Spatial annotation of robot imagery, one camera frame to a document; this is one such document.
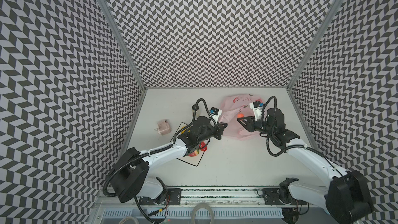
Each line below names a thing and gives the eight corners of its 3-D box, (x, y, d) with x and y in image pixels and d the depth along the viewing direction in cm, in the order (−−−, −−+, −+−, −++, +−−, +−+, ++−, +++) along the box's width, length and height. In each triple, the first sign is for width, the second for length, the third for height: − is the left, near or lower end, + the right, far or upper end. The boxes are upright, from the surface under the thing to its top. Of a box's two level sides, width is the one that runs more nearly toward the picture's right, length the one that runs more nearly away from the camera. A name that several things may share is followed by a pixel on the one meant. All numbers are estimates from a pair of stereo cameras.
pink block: (157, 135, 95) (155, 131, 91) (160, 123, 100) (158, 119, 96) (170, 135, 95) (168, 131, 91) (172, 123, 100) (170, 119, 96)
